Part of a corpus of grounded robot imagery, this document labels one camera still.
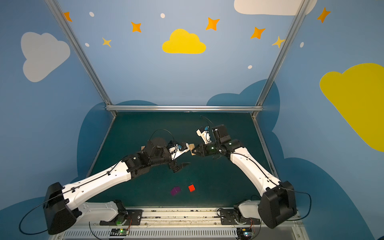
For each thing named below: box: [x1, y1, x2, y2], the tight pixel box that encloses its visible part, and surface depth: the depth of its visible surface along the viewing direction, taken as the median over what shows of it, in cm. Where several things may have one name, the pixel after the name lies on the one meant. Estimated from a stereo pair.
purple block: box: [171, 186, 181, 196], surface depth 84 cm
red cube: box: [188, 184, 196, 193], surface depth 86 cm
